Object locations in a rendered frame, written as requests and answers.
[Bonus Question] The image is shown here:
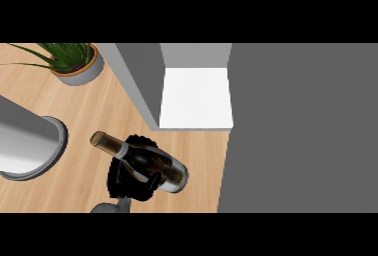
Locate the green potted plant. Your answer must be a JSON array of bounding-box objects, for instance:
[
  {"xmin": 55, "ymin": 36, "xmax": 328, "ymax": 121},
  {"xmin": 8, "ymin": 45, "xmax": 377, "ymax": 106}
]
[{"xmin": 0, "ymin": 42, "xmax": 107, "ymax": 87}]

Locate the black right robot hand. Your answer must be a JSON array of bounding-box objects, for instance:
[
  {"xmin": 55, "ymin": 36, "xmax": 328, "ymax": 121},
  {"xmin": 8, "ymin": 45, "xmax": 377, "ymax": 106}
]
[{"xmin": 107, "ymin": 134, "xmax": 164, "ymax": 202}]

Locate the grey open cabinet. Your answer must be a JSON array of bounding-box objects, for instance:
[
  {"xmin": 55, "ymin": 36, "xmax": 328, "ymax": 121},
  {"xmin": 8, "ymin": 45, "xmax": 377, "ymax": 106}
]
[{"xmin": 95, "ymin": 42, "xmax": 235, "ymax": 132}]

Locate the large dark grey cabinet door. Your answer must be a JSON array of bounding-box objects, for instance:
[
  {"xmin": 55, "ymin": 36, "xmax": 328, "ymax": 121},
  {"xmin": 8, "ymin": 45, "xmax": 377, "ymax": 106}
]
[{"xmin": 216, "ymin": 42, "xmax": 378, "ymax": 214}]

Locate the dark wine bottle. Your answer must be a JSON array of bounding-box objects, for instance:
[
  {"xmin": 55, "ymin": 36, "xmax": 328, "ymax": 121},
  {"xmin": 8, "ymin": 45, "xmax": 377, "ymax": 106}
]
[{"xmin": 89, "ymin": 130, "xmax": 189, "ymax": 194}]

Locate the grey metal cylindrical appliance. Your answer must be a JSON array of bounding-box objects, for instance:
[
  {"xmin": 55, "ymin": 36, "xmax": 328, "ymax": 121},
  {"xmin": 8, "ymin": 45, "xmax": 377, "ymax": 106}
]
[{"xmin": 0, "ymin": 94, "xmax": 70, "ymax": 182}]

